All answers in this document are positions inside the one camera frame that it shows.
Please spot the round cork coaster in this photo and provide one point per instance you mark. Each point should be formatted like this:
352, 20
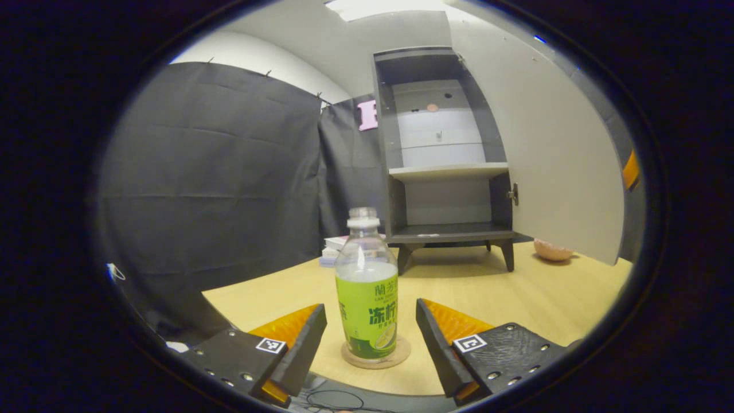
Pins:
402, 351

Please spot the ceiling light panel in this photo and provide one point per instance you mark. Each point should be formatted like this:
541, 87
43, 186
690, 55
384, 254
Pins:
390, 8

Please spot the green label plastic bottle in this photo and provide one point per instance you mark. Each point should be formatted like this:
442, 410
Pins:
367, 298

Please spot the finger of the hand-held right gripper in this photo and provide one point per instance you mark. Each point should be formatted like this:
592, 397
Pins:
631, 172

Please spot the dark grey cabinet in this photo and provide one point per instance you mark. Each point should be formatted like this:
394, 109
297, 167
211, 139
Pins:
395, 143

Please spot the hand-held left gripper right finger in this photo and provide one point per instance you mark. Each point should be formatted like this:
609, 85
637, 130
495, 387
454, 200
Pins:
438, 355

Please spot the grey cabinet door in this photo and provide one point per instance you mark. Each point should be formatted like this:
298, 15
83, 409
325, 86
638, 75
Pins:
550, 143

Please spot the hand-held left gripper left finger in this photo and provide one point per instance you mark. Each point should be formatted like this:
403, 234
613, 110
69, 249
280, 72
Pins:
304, 355

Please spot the metal door hinge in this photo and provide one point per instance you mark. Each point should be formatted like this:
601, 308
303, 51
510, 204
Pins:
514, 194

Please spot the black backdrop cloth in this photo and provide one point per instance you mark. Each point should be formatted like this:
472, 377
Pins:
218, 189

